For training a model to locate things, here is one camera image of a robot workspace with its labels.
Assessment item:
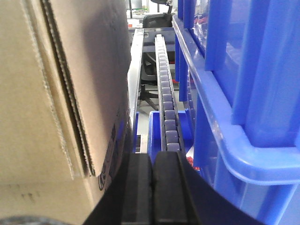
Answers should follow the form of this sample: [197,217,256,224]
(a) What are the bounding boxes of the brown cardboard Ecoflow box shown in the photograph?
[0,0,131,225]

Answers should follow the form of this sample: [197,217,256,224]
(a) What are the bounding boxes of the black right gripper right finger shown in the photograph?
[153,151,260,225]

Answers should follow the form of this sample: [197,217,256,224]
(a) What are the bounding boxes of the small blue plastic bin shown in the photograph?
[147,111,194,162]

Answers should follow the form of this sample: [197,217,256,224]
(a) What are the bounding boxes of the large blue plastic crate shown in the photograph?
[173,0,300,225]

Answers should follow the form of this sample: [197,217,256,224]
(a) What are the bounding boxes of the black office chair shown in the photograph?
[140,0,173,111]

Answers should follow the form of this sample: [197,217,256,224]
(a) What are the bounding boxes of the grey roller conveyor track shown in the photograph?
[155,34,186,155]

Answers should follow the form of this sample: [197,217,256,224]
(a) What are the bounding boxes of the metal shelf rail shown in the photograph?
[127,29,144,141]

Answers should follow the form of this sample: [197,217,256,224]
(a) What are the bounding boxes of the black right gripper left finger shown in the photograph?
[84,153,153,225]

